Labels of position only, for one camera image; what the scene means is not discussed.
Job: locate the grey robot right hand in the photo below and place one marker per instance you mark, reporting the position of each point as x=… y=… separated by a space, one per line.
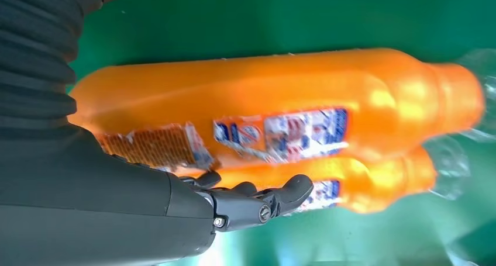
x=97 y=210

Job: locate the green work table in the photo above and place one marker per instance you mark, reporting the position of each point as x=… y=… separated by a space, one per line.
x=271 y=16

